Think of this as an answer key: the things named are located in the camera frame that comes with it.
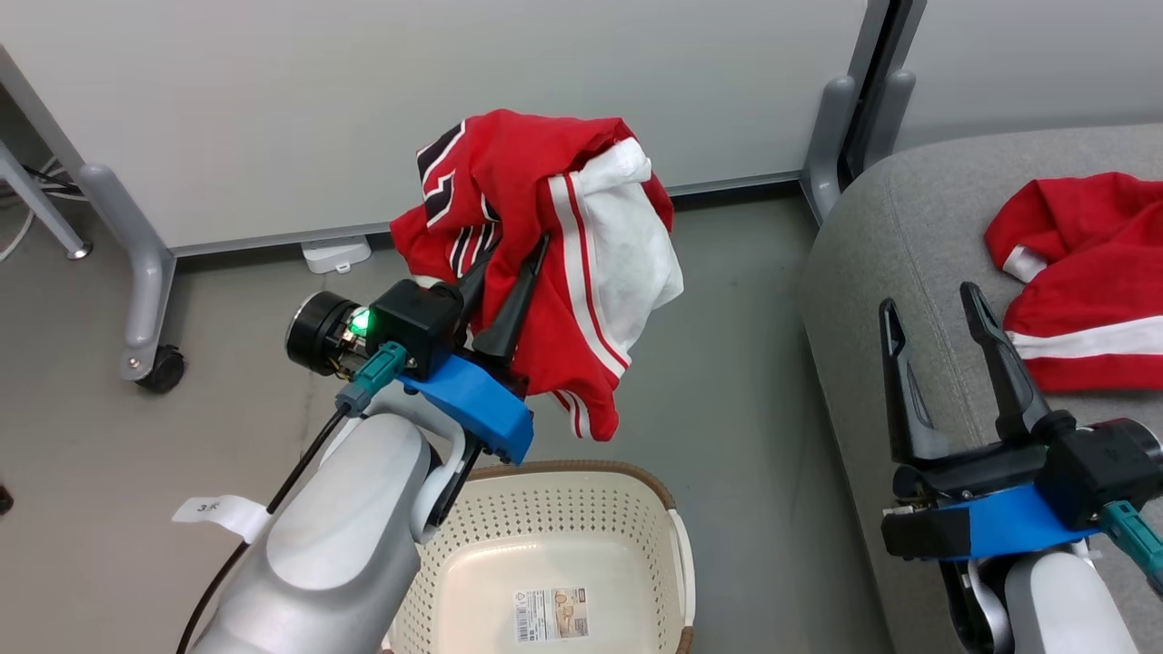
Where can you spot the red jersey with black numbers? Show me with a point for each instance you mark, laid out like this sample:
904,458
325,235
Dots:
536,182

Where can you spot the short grey partition leg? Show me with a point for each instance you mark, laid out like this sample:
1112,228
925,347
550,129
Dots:
829,154

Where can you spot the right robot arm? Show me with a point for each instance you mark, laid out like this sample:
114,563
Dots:
1054,609

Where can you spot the grey fabric sofa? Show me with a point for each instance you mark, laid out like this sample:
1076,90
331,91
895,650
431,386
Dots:
918,263

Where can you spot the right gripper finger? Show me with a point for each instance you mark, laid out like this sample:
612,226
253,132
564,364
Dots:
1004,381
904,409

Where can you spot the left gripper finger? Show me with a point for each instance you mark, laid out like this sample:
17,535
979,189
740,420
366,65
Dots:
513,318
474,286

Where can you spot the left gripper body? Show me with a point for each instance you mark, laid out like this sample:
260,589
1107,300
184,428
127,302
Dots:
318,331

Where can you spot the grey leg of narrow partition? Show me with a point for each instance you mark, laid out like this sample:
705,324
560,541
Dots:
890,113

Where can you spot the barcode sticker in basket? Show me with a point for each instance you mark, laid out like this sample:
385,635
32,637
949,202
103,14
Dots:
551,615

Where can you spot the narrow white partition panel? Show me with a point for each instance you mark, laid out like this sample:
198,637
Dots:
1027,64

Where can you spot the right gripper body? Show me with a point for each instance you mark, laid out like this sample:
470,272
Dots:
981,472

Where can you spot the cream perforated laundry basket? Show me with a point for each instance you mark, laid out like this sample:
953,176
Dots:
545,527

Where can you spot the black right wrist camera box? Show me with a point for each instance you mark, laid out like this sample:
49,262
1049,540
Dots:
1108,468

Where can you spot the large white partition panel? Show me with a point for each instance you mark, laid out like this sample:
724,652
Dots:
363,109

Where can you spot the grey slanted table leg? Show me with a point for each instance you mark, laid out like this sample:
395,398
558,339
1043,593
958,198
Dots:
41,204

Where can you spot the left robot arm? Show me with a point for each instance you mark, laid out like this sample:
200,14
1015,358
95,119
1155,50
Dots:
336,536

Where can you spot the grey partition leg with caster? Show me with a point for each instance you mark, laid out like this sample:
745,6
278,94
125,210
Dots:
136,272

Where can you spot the white power adapter box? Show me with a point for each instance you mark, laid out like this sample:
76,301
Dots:
336,254

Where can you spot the red garment with white stripes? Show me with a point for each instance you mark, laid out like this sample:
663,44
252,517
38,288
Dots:
1090,263

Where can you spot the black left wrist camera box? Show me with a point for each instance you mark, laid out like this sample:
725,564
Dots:
418,322

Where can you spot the small black object on floor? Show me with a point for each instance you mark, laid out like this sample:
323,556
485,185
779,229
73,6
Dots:
4,500

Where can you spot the black caster wheel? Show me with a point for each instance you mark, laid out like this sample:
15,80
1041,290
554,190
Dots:
164,369

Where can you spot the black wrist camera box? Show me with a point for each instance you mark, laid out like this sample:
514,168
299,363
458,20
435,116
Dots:
1108,468
418,322

